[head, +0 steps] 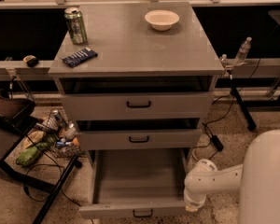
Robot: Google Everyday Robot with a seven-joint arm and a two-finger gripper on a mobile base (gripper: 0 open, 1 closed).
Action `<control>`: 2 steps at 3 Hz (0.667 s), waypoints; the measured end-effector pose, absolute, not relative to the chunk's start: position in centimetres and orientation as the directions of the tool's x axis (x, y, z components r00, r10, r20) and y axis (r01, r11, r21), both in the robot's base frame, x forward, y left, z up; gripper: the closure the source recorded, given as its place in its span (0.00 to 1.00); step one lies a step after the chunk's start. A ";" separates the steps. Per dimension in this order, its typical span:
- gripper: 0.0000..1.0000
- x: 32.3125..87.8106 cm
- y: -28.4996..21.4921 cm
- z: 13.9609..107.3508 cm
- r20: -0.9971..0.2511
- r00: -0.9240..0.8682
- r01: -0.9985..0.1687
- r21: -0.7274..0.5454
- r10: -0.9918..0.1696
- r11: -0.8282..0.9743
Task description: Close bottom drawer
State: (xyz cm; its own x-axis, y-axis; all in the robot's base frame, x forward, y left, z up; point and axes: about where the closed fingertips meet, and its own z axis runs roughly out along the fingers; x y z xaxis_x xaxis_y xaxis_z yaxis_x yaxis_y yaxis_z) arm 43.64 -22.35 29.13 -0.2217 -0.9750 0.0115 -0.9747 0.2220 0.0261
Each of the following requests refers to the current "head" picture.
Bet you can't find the grey middle drawer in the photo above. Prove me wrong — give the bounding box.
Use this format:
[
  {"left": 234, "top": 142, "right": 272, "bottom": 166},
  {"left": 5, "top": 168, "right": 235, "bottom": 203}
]
[{"left": 77, "top": 129, "right": 202, "bottom": 150}]

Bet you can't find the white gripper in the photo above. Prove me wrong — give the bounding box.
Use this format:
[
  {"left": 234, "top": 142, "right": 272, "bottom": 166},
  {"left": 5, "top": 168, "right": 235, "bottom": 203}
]
[{"left": 184, "top": 189, "right": 206, "bottom": 212}]

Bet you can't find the grey drawer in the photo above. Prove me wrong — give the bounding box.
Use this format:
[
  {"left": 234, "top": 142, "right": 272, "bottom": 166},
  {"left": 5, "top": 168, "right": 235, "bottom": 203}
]
[
  {"left": 77, "top": 129, "right": 202, "bottom": 150},
  {"left": 79, "top": 148, "right": 189, "bottom": 219},
  {"left": 61, "top": 92, "right": 214, "bottom": 120}
]

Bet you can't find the grey drawer cabinet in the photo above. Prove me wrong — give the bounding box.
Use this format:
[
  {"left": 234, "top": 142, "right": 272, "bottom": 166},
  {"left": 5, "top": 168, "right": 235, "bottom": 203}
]
[{"left": 48, "top": 1, "right": 226, "bottom": 170}]

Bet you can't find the clear plastic water bottle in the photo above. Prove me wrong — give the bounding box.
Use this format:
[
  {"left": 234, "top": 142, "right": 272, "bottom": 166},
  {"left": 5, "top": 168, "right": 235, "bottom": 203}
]
[{"left": 235, "top": 36, "right": 252, "bottom": 65}]

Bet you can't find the black side table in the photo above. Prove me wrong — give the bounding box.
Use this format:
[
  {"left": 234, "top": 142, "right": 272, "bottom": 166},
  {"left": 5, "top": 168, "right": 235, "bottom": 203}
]
[{"left": 0, "top": 88, "right": 84, "bottom": 224}]

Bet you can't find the white paper bowl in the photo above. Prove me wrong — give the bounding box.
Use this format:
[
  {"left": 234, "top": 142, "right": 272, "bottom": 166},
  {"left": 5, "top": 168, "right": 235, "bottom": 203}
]
[{"left": 145, "top": 10, "right": 179, "bottom": 31}]

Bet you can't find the small clear bottle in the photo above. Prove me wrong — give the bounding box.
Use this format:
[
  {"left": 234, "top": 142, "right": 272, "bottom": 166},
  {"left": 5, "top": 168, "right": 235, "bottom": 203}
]
[{"left": 219, "top": 54, "right": 228, "bottom": 67}]

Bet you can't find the green chip bag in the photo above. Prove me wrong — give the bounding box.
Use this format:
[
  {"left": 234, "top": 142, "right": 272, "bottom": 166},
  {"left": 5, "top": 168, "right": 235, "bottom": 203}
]
[{"left": 16, "top": 142, "right": 49, "bottom": 167}]

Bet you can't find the wire basket of snacks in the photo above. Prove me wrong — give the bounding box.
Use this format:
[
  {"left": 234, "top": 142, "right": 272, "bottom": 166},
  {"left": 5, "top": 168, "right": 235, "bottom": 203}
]
[{"left": 22, "top": 108, "right": 84, "bottom": 158}]

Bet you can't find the grey top drawer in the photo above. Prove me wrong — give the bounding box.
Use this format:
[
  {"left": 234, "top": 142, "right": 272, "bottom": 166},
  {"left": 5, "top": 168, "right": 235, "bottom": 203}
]
[{"left": 61, "top": 92, "right": 214, "bottom": 120}]

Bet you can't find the black yellow tape measure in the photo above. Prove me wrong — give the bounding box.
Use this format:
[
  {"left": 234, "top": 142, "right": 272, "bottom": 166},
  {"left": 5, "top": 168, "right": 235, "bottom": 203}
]
[{"left": 23, "top": 55, "right": 39, "bottom": 68}]

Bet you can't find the black power adapter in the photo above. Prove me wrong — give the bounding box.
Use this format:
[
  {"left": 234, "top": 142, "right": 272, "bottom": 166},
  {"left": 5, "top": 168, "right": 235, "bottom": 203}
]
[{"left": 211, "top": 135, "right": 224, "bottom": 151}]

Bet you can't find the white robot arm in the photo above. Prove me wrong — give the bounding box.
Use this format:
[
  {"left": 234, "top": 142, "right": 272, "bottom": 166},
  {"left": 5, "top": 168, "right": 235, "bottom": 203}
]
[{"left": 184, "top": 130, "right": 280, "bottom": 224}]

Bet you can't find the grey bottom drawer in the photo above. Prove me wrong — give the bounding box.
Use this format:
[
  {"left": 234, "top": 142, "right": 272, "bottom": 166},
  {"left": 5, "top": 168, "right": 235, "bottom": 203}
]
[{"left": 79, "top": 148, "right": 189, "bottom": 219}]

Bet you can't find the green soda can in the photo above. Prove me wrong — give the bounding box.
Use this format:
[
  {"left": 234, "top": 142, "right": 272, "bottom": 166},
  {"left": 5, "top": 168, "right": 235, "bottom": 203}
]
[{"left": 64, "top": 7, "right": 87, "bottom": 44}]

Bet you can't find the blue snack bar wrapper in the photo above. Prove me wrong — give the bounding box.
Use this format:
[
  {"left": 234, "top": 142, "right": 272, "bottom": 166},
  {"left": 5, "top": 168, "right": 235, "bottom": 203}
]
[{"left": 62, "top": 47, "right": 98, "bottom": 68}]

